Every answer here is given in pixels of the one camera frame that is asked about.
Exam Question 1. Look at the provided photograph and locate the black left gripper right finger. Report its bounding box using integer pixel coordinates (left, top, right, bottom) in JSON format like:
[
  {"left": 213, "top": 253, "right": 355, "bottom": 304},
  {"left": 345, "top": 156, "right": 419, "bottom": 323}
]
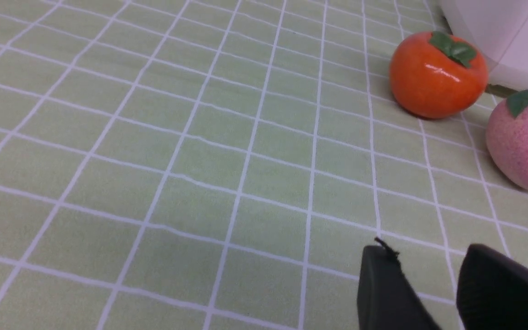
[{"left": 456, "top": 243, "right": 528, "bottom": 330}]

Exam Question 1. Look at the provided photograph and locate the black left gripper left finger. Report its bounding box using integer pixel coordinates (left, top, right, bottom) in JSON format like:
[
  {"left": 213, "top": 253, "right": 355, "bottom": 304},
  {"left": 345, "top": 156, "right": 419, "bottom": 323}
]
[{"left": 357, "top": 237, "right": 440, "bottom": 330}]

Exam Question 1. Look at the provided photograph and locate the pink peach toy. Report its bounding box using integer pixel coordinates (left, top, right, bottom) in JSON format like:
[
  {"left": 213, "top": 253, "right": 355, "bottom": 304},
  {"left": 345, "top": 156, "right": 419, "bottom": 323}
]
[{"left": 485, "top": 89, "right": 528, "bottom": 190}]

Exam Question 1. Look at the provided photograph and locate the orange persimmon toy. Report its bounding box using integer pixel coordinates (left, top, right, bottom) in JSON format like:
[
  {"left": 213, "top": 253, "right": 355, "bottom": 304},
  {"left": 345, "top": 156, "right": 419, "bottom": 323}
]
[{"left": 388, "top": 31, "right": 489, "bottom": 119}]

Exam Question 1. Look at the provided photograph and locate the white toaster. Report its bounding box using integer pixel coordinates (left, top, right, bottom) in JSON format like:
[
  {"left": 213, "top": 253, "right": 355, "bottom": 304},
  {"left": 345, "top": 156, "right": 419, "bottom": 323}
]
[{"left": 438, "top": 0, "right": 528, "bottom": 90}]

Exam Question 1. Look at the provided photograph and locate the green checkered tablecloth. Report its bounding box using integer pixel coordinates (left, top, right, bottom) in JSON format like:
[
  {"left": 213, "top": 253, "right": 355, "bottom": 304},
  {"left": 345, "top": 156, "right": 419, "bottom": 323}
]
[{"left": 0, "top": 0, "right": 528, "bottom": 330}]

